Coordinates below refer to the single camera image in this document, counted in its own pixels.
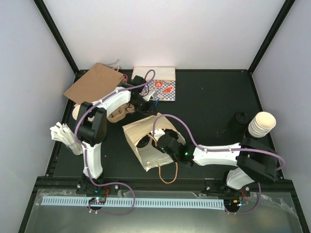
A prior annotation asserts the crumpled white paper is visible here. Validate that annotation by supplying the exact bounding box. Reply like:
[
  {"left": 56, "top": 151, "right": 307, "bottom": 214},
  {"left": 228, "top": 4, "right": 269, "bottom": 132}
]
[{"left": 50, "top": 122, "right": 83, "bottom": 155}]

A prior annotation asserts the right black frame post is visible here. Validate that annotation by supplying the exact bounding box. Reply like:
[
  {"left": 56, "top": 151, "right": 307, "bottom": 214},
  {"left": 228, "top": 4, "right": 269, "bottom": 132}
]
[{"left": 248, "top": 0, "right": 295, "bottom": 75}]

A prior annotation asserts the single black lid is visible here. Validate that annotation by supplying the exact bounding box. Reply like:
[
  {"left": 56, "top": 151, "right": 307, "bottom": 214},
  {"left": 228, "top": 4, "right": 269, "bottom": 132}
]
[{"left": 136, "top": 135, "right": 150, "bottom": 148}]

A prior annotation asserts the right white cup stack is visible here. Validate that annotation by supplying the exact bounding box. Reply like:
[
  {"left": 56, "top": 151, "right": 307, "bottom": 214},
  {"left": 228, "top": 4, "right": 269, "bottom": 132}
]
[{"left": 248, "top": 112, "right": 276, "bottom": 138}]

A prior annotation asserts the small green circuit board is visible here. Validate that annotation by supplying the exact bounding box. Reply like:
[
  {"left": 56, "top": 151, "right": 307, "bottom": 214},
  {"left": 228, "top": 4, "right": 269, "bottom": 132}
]
[{"left": 88, "top": 197, "right": 106, "bottom": 205}]

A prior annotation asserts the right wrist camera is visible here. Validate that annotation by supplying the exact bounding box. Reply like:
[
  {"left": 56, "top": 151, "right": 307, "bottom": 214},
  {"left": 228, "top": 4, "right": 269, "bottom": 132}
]
[{"left": 150, "top": 129, "right": 166, "bottom": 142}]

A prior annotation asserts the white cup stack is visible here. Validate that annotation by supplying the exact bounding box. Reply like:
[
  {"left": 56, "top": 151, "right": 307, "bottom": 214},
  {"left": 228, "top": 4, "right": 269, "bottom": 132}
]
[
  {"left": 248, "top": 112, "right": 276, "bottom": 138},
  {"left": 72, "top": 105, "right": 80, "bottom": 120}
]

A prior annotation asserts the cream paper bag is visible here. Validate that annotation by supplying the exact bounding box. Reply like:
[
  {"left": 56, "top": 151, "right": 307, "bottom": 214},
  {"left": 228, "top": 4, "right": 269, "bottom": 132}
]
[{"left": 123, "top": 114, "right": 185, "bottom": 171}]

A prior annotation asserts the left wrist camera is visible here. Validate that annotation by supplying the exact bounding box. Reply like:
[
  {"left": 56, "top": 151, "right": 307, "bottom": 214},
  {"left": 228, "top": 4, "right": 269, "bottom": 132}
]
[{"left": 143, "top": 91, "right": 157, "bottom": 101}]

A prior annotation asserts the left black frame post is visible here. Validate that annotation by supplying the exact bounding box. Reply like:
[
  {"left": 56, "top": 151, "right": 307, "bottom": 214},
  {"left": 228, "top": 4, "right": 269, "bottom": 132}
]
[{"left": 34, "top": 0, "right": 79, "bottom": 75}]

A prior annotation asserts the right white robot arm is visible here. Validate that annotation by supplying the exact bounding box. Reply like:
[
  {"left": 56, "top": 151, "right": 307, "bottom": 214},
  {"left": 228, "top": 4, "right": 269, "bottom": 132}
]
[{"left": 155, "top": 130, "right": 277, "bottom": 196}]

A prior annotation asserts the left white cup stack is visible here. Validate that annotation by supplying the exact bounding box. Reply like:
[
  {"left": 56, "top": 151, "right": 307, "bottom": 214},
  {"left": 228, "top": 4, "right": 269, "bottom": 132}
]
[{"left": 72, "top": 105, "right": 80, "bottom": 120}]

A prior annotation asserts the brown kraft paper bag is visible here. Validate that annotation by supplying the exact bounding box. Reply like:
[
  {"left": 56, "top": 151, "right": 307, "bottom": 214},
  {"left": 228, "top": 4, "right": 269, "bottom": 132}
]
[{"left": 64, "top": 63, "right": 123, "bottom": 104}]

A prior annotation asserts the blue checkered bakery bag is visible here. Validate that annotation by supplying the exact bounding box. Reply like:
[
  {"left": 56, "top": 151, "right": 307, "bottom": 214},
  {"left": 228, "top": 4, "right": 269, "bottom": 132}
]
[{"left": 132, "top": 67, "right": 176, "bottom": 101}]

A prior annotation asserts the purple cable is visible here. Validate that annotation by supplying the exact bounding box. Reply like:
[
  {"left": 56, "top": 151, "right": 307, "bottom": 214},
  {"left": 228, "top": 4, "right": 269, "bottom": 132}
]
[
  {"left": 74, "top": 69, "right": 156, "bottom": 216},
  {"left": 152, "top": 114, "right": 285, "bottom": 216}
]

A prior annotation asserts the black frame post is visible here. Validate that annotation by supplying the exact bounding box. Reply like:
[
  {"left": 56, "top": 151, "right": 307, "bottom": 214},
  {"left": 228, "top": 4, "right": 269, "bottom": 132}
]
[
  {"left": 34, "top": 0, "right": 79, "bottom": 75},
  {"left": 248, "top": 0, "right": 295, "bottom": 75}
]

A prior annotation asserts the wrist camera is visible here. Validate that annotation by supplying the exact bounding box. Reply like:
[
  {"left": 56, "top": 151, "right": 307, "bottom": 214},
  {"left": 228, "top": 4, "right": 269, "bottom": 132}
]
[
  {"left": 150, "top": 129, "right": 166, "bottom": 142},
  {"left": 143, "top": 91, "right": 157, "bottom": 101}
]

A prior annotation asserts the light blue cable duct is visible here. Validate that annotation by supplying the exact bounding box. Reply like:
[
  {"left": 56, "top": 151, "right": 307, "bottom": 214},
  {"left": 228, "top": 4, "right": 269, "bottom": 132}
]
[{"left": 41, "top": 196, "right": 225, "bottom": 210}]

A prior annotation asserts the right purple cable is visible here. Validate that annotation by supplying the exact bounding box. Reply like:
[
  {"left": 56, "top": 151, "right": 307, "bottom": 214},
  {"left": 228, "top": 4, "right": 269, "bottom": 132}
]
[{"left": 152, "top": 114, "right": 285, "bottom": 216}]

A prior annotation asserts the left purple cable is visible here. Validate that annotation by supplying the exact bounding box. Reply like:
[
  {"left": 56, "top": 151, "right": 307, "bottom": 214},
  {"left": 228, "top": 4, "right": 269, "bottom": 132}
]
[{"left": 74, "top": 69, "right": 156, "bottom": 216}]

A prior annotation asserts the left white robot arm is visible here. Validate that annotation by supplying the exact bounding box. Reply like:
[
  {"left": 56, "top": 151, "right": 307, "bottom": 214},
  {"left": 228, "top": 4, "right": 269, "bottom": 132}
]
[{"left": 74, "top": 76, "right": 156, "bottom": 194}]

